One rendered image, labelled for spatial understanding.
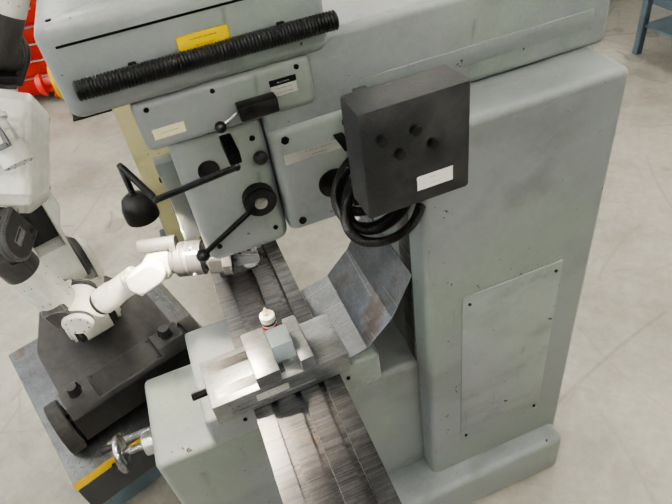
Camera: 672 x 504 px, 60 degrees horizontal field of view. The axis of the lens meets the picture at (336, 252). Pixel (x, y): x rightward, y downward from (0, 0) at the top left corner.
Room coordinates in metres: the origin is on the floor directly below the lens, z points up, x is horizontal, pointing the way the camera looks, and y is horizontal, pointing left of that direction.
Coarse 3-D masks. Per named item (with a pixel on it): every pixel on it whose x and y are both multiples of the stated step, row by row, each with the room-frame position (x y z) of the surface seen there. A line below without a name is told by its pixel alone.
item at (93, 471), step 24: (168, 312) 1.80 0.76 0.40; (24, 360) 1.67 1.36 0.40; (24, 384) 1.54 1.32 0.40; (48, 384) 1.52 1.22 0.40; (144, 408) 1.32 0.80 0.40; (48, 432) 1.29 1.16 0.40; (72, 456) 1.17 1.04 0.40; (96, 456) 1.15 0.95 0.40; (144, 456) 1.19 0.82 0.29; (72, 480) 1.08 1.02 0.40; (96, 480) 1.10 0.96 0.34; (120, 480) 1.13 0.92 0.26; (144, 480) 1.24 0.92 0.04
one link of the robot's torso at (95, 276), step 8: (80, 240) 1.51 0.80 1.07; (88, 248) 1.50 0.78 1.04; (88, 256) 1.47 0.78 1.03; (96, 264) 1.48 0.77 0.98; (96, 272) 1.48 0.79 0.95; (96, 280) 1.47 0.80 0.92; (112, 312) 1.55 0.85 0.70; (104, 320) 1.51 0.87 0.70; (112, 320) 1.53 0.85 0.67; (96, 328) 1.50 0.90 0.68; (104, 328) 1.52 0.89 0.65; (80, 336) 1.47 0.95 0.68; (88, 336) 1.48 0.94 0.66
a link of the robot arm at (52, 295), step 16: (48, 272) 1.10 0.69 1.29; (16, 288) 1.06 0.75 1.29; (32, 288) 1.06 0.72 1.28; (48, 288) 1.07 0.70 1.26; (64, 288) 1.11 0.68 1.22; (48, 304) 1.07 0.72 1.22; (64, 304) 1.08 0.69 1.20; (48, 320) 1.06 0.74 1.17; (64, 320) 1.06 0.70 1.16; (80, 320) 1.06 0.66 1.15
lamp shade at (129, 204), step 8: (136, 192) 1.03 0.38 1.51; (128, 200) 1.01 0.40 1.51; (136, 200) 1.01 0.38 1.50; (144, 200) 1.01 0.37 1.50; (128, 208) 1.00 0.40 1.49; (136, 208) 1.00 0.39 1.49; (144, 208) 1.00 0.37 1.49; (152, 208) 1.01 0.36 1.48; (128, 216) 1.00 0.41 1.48; (136, 216) 0.99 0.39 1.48; (144, 216) 1.00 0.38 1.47; (152, 216) 1.01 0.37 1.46; (128, 224) 1.01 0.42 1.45; (136, 224) 0.99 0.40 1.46; (144, 224) 0.99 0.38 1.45
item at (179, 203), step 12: (156, 156) 1.09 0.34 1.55; (168, 156) 1.08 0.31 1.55; (156, 168) 1.06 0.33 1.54; (168, 168) 1.06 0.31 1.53; (168, 180) 1.06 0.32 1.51; (180, 204) 1.06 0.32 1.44; (180, 216) 1.06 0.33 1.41; (192, 216) 1.06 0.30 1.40; (180, 228) 1.07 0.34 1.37; (192, 228) 1.06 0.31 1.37
